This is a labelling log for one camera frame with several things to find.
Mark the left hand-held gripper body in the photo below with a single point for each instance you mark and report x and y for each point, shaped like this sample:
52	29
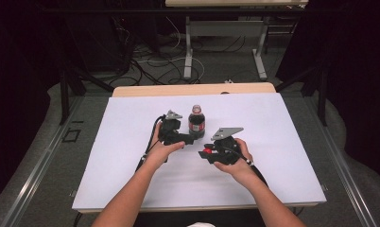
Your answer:
169	129

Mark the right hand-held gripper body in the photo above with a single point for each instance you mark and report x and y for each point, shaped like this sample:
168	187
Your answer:
226	148

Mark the red bottle cap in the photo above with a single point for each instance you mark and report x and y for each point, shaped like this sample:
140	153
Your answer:
207	150

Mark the dark soda bottle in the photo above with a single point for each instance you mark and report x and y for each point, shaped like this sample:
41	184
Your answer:
197	124

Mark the person's left hand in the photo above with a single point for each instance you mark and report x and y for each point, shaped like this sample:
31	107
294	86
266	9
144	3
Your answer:
161	151

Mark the person's right hand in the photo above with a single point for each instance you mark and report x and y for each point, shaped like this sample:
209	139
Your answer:
240	168

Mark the white table mat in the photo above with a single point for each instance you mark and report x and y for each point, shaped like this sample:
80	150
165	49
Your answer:
273	126

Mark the person's white clothing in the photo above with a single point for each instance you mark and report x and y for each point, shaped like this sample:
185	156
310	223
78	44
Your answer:
200	224

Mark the black metal stand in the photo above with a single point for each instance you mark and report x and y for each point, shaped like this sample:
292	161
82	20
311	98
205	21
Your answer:
322	94
64	94

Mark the white desk with metal legs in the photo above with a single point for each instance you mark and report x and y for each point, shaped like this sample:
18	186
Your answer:
224	28

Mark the aluminium floor rail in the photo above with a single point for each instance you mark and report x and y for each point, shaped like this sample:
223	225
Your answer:
345	179
37	176

